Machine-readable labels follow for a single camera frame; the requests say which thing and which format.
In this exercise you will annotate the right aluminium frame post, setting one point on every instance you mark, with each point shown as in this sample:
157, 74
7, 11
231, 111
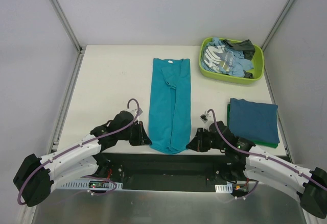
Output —
281, 17

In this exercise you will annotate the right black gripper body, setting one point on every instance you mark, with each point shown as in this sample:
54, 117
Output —
202, 139

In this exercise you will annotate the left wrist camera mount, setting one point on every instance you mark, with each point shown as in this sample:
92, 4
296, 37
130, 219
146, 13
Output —
135, 112

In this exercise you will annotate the folded dark blue t-shirt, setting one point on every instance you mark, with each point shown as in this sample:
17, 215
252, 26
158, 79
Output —
253, 121

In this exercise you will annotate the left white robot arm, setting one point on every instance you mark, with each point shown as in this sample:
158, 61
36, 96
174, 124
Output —
37, 177

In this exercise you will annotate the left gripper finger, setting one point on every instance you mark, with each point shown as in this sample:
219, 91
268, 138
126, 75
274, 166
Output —
136, 142
143, 137

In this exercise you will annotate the right white cable duct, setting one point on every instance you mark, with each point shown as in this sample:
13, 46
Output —
227, 188

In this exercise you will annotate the aluminium frame post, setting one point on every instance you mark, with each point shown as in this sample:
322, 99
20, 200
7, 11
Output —
281, 17
66, 25

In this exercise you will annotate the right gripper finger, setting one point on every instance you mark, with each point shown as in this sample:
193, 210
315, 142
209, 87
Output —
197, 145
201, 137

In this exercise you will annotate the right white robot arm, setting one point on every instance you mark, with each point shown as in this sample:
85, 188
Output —
306, 186

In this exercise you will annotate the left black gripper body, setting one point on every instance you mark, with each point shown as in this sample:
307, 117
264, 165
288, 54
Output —
136, 134

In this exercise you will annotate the white cable duct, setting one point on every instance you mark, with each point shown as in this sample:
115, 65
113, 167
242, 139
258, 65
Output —
92, 184
227, 188

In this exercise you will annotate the dark grey garment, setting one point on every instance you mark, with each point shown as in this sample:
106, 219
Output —
243, 50

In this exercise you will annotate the folded green t-shirt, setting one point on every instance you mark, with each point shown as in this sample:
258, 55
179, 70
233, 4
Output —
268, 144

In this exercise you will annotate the lime green plastic basket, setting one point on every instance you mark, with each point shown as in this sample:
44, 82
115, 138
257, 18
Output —
257, 71

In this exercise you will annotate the teal t-shirt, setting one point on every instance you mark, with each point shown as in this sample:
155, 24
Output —
170, 105

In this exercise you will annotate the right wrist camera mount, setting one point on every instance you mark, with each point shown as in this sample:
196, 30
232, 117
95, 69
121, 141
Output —
204, 117

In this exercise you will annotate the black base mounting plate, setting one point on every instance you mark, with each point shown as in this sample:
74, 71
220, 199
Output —
154, 172

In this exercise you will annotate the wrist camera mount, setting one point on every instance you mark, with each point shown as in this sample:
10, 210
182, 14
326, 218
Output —
204, 117
135, 112

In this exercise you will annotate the left aluminium frame post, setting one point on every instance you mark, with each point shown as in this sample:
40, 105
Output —
66, 25

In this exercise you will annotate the left white cable duct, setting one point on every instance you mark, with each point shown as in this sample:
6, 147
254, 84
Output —
92, 184

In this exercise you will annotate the light blue printed t-shirt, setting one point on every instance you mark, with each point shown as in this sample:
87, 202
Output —
218, 59

